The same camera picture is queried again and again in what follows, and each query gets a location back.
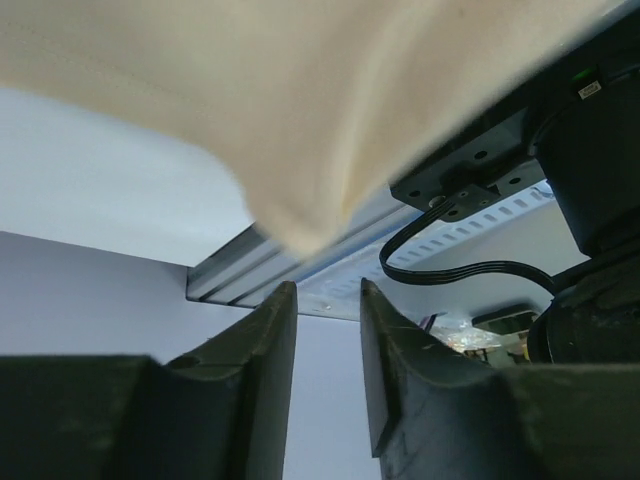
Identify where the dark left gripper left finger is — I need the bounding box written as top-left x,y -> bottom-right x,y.
1,282 -> 298,479

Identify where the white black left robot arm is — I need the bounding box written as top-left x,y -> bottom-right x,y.
1,1 -> 639,479

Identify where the aluminium front frame rail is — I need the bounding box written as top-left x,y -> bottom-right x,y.
186,195 -> 418,307

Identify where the white slotted cable duct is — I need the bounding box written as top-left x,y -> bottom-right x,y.
298,181 -> 555,321

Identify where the cream yellow t shirt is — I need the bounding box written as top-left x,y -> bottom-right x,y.
1,1 -> 616,255

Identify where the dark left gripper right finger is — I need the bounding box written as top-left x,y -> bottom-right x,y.
360,280 -> 639,479

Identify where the black flat ribbon cable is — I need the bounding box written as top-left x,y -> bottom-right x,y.
378,197 -> 559,296

